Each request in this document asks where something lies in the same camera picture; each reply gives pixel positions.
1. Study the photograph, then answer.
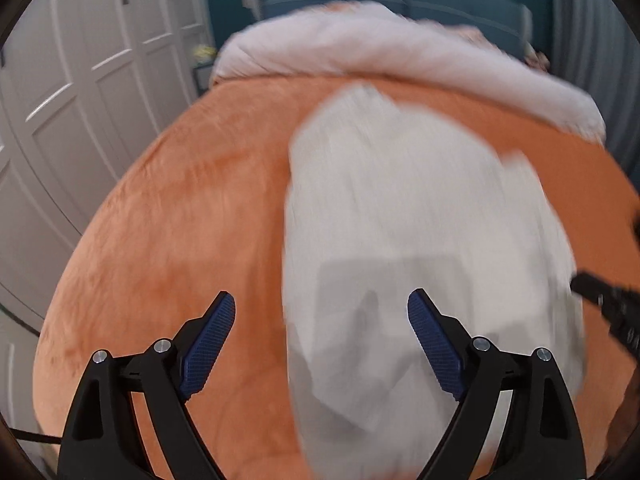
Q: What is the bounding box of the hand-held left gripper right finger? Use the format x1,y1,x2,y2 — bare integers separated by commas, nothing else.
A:
407,287,587,480

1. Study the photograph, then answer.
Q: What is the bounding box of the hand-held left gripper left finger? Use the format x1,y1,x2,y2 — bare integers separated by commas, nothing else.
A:
57,290,237,480

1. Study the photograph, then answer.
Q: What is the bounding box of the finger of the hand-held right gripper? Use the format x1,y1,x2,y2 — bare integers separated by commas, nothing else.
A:
570,270,640,361

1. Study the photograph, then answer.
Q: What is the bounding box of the beige ribbed garment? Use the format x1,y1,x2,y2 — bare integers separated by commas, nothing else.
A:
282,82,588,480

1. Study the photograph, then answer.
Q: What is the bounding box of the orange bed blanket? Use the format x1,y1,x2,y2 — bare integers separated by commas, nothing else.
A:
37,72,640,480

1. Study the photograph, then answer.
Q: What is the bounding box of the bedside table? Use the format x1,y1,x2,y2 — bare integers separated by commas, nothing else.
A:
194,62,216,95

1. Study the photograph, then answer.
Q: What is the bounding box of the white panelled wardrobe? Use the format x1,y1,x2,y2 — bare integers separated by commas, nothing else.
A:
0,0,216,331

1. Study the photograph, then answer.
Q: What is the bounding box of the grey sheer curtain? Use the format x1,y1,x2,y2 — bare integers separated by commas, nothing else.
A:
542,0,640,191

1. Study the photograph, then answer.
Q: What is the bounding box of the white fluffy pillow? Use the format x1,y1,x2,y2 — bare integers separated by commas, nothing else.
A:
210,0,608,143

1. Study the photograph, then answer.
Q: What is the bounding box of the black cable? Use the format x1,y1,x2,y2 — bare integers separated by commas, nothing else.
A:
10,427,63,447

